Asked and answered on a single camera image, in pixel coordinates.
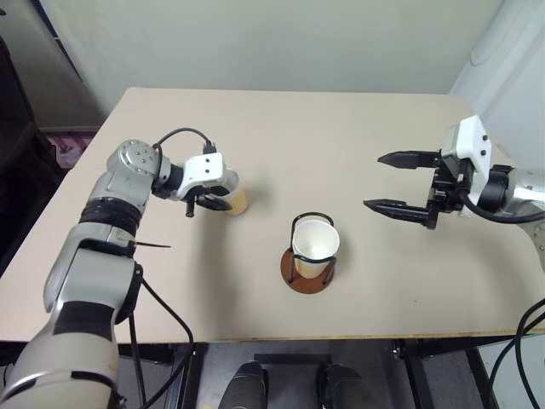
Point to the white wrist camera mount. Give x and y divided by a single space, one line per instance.
472 136
204 168

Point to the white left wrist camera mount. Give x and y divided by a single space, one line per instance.
204 168

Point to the black metal table frame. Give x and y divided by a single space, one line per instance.
443 375

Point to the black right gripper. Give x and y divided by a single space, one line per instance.
445 187

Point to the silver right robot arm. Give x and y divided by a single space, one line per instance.
528 187

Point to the white paper cup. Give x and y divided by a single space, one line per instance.
315 243

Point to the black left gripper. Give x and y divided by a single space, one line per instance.
196 197

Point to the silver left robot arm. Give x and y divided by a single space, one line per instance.
93 264

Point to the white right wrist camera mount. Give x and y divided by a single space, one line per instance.
472 136

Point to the dark rounded shape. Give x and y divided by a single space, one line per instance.
247 385

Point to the brown paper cup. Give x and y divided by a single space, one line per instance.
238 200

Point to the pink patterned cloth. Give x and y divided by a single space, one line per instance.
70 147

